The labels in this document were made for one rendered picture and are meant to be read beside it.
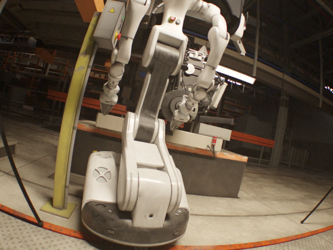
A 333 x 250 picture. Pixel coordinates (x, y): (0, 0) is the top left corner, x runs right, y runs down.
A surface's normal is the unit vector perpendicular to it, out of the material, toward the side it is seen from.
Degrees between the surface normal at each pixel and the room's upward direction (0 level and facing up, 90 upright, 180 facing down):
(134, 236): 90
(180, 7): 127
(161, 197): 81
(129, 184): 57
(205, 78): 109
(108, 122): 90
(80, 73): 90
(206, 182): 90
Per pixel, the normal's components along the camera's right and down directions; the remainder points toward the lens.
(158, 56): 0.27, 0.33
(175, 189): 0.42, -0.45
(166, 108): 0.18, 0.02
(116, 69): 0.07, 0.72
